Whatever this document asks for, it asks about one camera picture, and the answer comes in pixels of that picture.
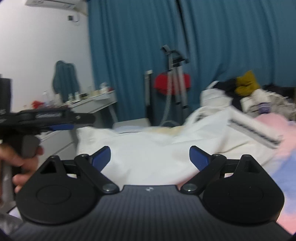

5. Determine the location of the grey crumpled garment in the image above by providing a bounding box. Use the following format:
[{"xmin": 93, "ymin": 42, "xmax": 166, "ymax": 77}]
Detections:
[{"xmin": 263, "ymin": 90, "xmax": 295, "ymax": 121}]

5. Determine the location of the white desk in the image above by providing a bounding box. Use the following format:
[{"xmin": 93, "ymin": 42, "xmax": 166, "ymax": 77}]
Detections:
[{"xmin": 39, "ymin": 90, "xmax": 117, "ymax": 164}]

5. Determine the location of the white and black puffer jacket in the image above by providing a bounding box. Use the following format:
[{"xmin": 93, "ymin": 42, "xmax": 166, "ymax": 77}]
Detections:
[{"xmin": 200, "ymin": 79, "xmax": 271, "ymax": 115}]

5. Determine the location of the person's left hand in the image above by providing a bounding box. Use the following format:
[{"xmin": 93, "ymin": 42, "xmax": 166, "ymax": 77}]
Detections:
[{"xmin": 1, "ymin": 143, "xmax": 44, "ymax": 193}]

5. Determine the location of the garment steamer stand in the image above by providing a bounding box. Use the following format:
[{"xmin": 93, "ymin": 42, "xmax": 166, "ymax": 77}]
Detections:
[{"xmin": 159, "ymin": 45, "xmax": 189, "ymax": 126}]

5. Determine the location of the white sweatshirt jacket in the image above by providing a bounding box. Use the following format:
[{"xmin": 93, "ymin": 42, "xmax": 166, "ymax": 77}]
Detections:
[{"xmin": 76, "ymin": 106, "xmax": 282, "ymax": 187}]

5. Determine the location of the red garment on stand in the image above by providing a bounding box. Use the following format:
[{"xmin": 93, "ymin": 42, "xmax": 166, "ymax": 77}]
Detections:
[{"xmin": 154, "ymin": 72, "xmax": 191, "ymax": 95}]

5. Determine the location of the pastel tie-dye bed duvet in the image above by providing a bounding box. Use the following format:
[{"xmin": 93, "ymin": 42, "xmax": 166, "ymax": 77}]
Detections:
[{"xmin": 112, "ymin": 113, "xmax": 296, "ymax": 230}]

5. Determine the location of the teal chair back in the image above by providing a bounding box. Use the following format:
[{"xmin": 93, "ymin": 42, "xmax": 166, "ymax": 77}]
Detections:
[{"xmin": 52, "ymin": 60, "xmax": 80, "ymax": 102}]

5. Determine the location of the mustard yellow garment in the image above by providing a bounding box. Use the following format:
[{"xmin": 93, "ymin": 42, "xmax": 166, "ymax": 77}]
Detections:
[{"xmin": 235, "ymin": 70, "xmax": 260, "ymax": 97}]

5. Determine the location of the blue curtain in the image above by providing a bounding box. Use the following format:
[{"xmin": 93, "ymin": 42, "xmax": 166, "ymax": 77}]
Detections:
[{"xmin": 87, "ymin": 1, "xmax": 295, "ymax": 121}]

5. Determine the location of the white air conditioner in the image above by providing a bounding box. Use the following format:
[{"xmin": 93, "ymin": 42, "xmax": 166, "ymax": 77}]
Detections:
[{"xmin": 24, "ymin": 0, "xmax": 88, "ymax": 16}]

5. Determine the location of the black upright board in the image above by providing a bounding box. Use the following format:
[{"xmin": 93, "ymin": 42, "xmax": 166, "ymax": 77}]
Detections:
[{"xmin": 144, "ymin": 70, "xmax": 154, "ymax": 126}]

